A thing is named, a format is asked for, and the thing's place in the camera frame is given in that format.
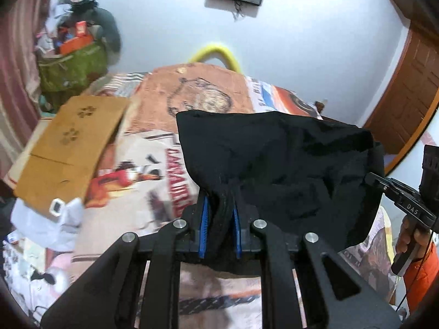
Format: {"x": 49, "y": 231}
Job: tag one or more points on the person's right forearm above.
{"x": 425, "y": 274}

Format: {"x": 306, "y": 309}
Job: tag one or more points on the black garment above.
{"x": 274, "y": 164}

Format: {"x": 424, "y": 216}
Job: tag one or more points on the green bag with clutter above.
{"x": 106, "y": 27}

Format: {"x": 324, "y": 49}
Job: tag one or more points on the orange box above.
{"x": 75, "y": 45}

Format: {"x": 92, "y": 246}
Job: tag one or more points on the flat brown cardboard box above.
{"x": 68, "y": 144}

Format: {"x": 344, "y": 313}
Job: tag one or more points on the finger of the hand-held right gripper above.
{"x": 404, "y": 202}

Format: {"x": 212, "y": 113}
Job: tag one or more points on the yellow foam tube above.
{"x": 214, "y": 53}

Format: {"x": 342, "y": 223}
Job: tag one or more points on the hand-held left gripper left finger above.
{"x": 204, "y": 226}

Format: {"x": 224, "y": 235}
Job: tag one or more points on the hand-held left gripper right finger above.
{"x": 237, "y": 233}

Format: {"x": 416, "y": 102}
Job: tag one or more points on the striped pink curtain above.
{"x": 17, "y": 75}

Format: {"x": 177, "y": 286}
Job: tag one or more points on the printed blanket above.
{"x": 154, "y": 164}

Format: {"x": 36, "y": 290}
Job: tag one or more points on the wooden door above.
{"x": 408, "y": 92}

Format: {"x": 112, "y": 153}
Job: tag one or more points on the small red box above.
{"x": 81, "y": 29}

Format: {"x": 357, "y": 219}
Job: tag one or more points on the person's right hand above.
{"x": 415, "y": 236}

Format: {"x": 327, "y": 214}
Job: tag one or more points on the white plastic bag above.
{"x": 41, "y": 226}

